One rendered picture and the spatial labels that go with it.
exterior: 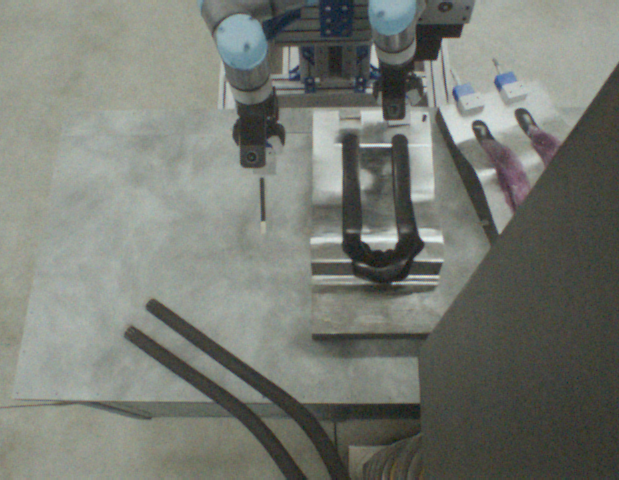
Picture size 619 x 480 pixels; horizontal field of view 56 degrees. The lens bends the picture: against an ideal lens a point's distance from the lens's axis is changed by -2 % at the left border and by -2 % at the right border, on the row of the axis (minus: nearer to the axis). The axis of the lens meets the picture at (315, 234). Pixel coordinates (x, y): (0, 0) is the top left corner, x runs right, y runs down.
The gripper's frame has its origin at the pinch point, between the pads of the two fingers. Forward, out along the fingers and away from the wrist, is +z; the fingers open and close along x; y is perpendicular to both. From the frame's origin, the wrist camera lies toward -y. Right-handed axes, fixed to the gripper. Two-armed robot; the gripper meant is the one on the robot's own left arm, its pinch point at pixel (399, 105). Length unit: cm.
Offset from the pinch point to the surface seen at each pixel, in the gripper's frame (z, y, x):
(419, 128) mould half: 5.7, -3.1, -4.2
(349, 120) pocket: 6.7, 0.5, 11.5
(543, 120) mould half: 13.7, 0.3, -32.7
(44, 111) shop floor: 83, 50, 146
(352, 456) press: 4, -72, 12
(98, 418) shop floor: 72, -70, 105
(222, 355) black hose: -6, -53, 36
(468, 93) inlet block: 11.0, 7.1, -15.9
